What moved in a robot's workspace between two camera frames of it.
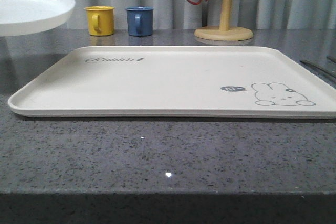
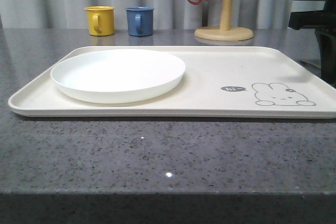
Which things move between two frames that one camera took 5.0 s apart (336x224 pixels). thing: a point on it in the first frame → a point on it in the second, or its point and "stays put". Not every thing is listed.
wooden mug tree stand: x=225 y=32 stays put
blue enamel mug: x=140 y=20 stays put
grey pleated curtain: x=263 y=1 stays put
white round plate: x=27 y=8 → x=117 y=76
